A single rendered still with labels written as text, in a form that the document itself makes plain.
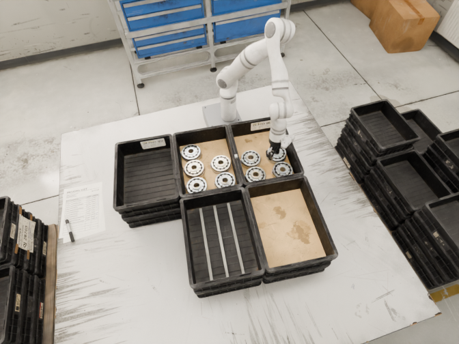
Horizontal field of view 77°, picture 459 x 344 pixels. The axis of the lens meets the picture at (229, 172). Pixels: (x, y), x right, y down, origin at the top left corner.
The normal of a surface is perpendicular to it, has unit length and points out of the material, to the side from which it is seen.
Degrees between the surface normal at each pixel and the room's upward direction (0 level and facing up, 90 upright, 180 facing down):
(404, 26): 90
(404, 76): 0
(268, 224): 0
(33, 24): 90
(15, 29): 90
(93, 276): 0
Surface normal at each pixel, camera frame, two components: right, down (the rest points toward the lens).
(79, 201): -0.04, -0.55
